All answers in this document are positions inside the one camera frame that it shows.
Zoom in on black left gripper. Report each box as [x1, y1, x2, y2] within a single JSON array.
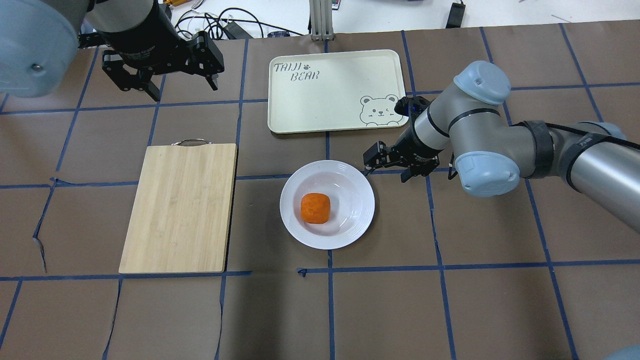
[[85, 5, 225, 102]]

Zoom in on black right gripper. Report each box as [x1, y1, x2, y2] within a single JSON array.
[[363, 96, 441, 183]]

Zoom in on white round plate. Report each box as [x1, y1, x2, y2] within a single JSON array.
[[279, 160, 376, 250]]

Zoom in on orange fruit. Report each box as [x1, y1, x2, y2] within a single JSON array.
[[300, 193, 331, 224]]

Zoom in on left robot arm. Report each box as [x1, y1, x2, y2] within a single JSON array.
[[0, 0, 226, 101]]

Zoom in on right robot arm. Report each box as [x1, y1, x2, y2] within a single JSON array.
[[363, 60, 640, 231]]

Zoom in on cream bear tray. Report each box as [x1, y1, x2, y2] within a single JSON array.
[[267, 48, 408, 135]]

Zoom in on bamboo cutting board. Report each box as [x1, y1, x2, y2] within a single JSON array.
[[118, 142, 238, 275]]

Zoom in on black power adapter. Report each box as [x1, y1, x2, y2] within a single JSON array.
[[445, 0, 466, 29]]

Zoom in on aluminium frame post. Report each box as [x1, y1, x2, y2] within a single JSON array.
[[309, 0, 335, 41]]

